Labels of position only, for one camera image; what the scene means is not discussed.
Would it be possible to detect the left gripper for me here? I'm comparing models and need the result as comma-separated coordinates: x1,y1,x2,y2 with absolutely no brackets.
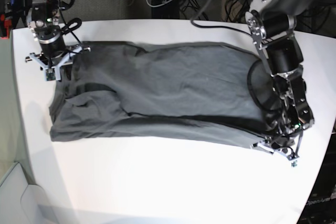
250,133,304,161

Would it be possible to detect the dark grey t-shirt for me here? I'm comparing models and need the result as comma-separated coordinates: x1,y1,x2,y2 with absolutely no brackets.
49,42,274,148

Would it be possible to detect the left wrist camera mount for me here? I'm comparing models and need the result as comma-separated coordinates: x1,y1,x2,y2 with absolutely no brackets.
250,132,304,168

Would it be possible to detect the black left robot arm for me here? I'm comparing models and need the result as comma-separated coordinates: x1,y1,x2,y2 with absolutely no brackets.
245,0,314,162

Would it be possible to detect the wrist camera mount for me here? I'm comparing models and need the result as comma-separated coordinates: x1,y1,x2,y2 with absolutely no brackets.
250,132,304,168
42,57,74,81

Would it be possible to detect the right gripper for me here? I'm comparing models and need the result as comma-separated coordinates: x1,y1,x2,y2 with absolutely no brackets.
25,45,91,71

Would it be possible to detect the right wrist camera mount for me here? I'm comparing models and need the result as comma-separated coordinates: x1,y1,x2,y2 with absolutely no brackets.
42,57,74,81

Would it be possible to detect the red and black clamp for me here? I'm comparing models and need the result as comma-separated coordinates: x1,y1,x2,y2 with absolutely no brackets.
0,13,12,39

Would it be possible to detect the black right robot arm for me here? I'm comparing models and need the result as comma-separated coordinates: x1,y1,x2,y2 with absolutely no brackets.
26,0,91,81

